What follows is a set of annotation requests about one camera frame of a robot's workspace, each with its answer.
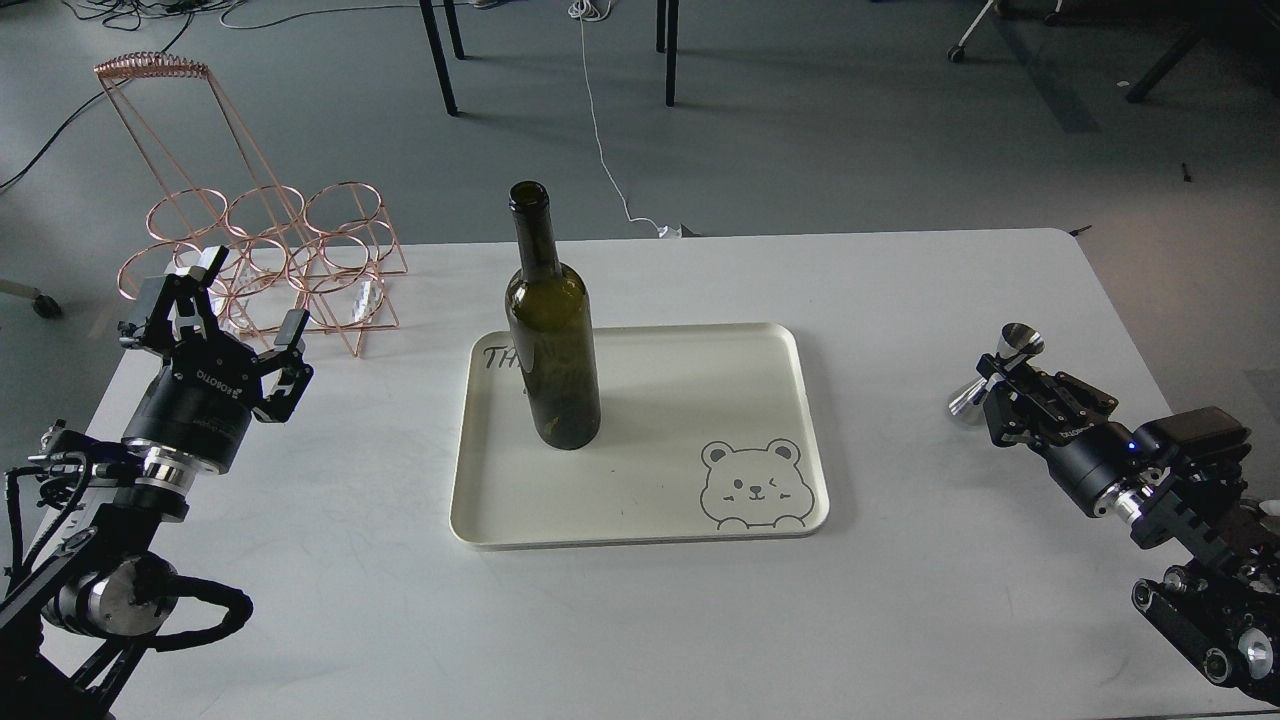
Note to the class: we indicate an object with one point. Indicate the dark green wine bottle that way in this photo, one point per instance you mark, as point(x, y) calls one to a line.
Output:
point(548, 312)

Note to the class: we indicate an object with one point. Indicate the copper wire wine rack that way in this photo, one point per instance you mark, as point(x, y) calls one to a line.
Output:
point(332, 251)

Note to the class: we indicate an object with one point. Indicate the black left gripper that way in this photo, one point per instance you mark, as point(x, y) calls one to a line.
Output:
point(200, 403)

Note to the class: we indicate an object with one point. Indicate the chair base with caster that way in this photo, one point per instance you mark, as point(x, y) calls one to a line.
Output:
point(1003, 15)

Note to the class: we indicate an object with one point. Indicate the black table leg right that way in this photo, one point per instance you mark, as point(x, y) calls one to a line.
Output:
point(667, 17)

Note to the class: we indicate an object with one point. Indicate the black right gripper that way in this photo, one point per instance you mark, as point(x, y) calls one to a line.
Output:
point(1065, 421)

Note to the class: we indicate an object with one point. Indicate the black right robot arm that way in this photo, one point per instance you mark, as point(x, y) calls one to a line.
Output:
point(1177, 478)

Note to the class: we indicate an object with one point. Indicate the steel double jigger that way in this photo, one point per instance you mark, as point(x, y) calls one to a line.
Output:
point(1018, 343)

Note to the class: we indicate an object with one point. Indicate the black table leg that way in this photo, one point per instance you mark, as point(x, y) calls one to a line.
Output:
point(667, 17)
point(440, 19)

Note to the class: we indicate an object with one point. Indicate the cream bear serving tray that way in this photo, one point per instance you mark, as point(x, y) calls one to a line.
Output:
point(706, 434)

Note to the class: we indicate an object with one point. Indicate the black table leg left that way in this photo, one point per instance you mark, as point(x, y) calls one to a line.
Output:
point(440, 19)

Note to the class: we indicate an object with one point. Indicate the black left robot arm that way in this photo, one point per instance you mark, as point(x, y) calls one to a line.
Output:
point(89, 599)

